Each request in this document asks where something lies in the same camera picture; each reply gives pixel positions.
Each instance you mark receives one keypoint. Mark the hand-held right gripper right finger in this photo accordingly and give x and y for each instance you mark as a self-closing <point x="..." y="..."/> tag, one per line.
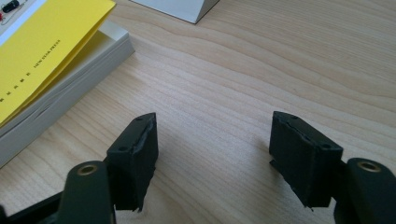
<point x="303" y="161"/>

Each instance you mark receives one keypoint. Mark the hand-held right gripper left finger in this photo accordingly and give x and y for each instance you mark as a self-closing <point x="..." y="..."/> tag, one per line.
<point x="132" y="161"/>

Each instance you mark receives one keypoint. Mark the yellow cover book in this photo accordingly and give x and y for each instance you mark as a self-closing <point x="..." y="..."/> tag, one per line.
<point x="46" y="56"/>

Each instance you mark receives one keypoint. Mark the white box corner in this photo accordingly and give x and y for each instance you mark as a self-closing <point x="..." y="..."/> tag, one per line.
<point x="183" y="7"/>

